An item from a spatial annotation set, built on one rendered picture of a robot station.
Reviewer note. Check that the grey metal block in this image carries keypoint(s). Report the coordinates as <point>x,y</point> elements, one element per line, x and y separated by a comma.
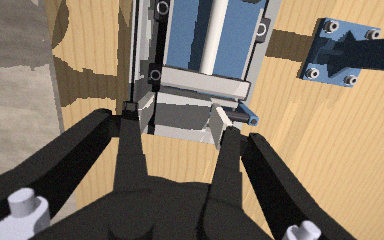
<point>181,109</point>

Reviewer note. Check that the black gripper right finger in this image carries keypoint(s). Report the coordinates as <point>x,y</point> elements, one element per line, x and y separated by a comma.
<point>290,211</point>

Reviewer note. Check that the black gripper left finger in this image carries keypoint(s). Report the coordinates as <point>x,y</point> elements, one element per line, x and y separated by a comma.
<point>33,192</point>

